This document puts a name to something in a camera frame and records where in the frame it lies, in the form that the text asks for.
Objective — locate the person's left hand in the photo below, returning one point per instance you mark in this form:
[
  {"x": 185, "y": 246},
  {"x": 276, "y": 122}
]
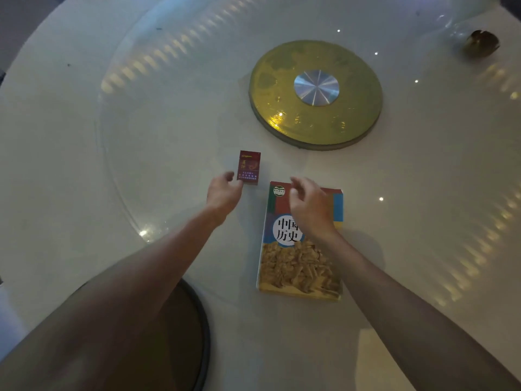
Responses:
[{"x": 222, "y": 196}]

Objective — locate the person's right hand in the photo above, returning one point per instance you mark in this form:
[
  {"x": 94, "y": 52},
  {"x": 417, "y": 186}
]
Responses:
[{"x": 311, "y": 211}]

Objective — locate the person's left thumb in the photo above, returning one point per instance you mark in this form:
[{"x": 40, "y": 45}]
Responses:
[{"x": 238, "y": 186}]

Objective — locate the person's right thumb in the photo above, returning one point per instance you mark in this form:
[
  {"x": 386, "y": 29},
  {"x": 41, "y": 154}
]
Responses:
[{"x": 292, "y": 199}]

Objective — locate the person's right forearm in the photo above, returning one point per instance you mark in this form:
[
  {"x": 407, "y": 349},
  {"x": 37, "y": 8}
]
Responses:
[{"x": 399, "y": 317}]

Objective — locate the person's left forearm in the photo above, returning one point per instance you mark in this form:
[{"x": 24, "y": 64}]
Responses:
[{"x": 134, "y": 289}]

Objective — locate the dark red cigarette pack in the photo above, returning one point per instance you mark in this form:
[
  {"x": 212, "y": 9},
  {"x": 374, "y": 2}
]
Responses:
[{"x": 249, "y": 166}]

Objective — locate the colourful paperback textbook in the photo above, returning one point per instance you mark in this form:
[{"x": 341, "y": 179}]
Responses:
[{"x": 291, "y": 268}]

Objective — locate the round glass turntable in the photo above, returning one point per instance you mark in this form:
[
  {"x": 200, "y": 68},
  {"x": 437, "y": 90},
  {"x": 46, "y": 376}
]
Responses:
[{"x": 175, "y": 118}]

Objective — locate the gold round turntable base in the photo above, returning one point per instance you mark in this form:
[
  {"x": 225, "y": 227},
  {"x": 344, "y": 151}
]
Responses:
[{"x": 285, "y": 97}]

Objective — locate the silver round turntable hub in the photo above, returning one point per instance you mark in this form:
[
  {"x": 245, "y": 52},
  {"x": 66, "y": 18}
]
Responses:
[{"x": 316, "y": 87}]

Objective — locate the gold metal ashtray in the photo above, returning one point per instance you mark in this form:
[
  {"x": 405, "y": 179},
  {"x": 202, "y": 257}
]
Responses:
[{"x": 481, "y": 43}]

